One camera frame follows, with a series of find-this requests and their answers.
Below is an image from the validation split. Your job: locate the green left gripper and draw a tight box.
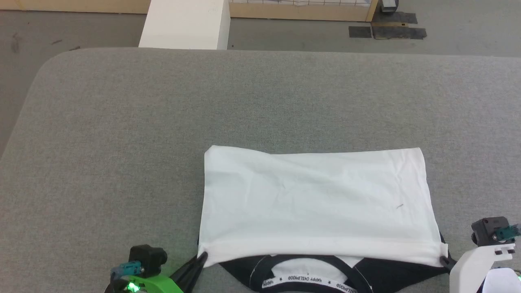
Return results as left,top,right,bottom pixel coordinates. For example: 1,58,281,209
122,251,208,293

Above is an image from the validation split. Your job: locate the long black floor tape patch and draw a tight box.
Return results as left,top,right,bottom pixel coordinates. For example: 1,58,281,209
372,26,427,40

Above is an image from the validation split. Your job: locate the white rectangular box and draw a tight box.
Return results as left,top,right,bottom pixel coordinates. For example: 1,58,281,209
138,0,231,50

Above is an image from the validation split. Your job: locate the white and black t-shirt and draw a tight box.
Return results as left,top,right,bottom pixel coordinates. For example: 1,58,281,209
197,146,450,293

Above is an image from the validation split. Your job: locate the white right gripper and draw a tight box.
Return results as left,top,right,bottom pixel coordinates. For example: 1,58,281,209
440,242,515,293

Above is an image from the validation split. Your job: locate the wooden frame wire mesh fence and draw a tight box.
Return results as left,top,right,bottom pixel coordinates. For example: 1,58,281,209
0,0,379,22

